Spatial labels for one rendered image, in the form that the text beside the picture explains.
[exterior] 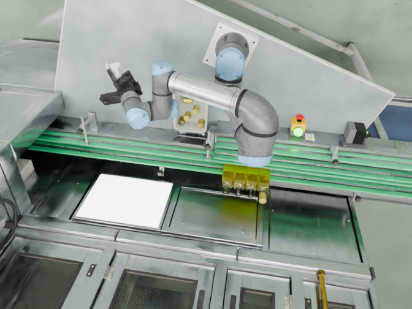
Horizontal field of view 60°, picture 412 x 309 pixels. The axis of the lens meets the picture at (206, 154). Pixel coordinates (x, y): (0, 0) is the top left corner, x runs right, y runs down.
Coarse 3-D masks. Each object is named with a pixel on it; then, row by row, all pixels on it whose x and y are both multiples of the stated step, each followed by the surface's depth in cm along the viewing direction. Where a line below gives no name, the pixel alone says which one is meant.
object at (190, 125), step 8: (176, 96) 176; (184, 104) 185; (192, 104) 184; (200, 104) 183; (184, 112) 187; (200, 112) 186; (176, 120) 184; (192, 120) 190; (176, 128) 186; (184, 128) 186; (192, 128) 186; (200, 128) 187
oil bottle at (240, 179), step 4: (236, 168) 177; (240, 168) 177; (244, 168) 177; (236, 172) 174; (240, 172) 174; (244, 172) 175; (236, 176) 172; (240, 176) 172; (244, 176) 172; (236, 180) 170; (240, 180) 170; (244, 180) 170; (236, 184) 169; (240, 184) 169; (244, 184) 170; (244, 188) 172
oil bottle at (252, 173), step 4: (248, 168) 177; (252, 168) 177; (256, 168) 178; (248, 172) 175; (252, 172) 175; (256, 172) 175; (248, 176) 172; (252, 176) 173; (256, 176) 173; (248, 180) 170; (252, 180) 170; (256, 180) 170; (248, 184) 169; (252, 184) 169; (256, 184) 169; (256, 188) 171
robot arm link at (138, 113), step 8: (128, 104) 129; (136, 104) 128; (144, 104) 129; (128, 112) 127; (136, 112) 125; (144, 112) 126; (128, 120) 127; (136, 120) 126; (144, 120) 127; (136, 128) 128
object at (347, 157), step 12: (216, 144) 174; (228, 144) 175; (276, 144) 176; (300, 156) 169; (312, 156) 169; (324, 156) 170; (348, 156) 171; (360, 156) 171; (372, 156) 171; (396, 168) 165; (408, 168) 165
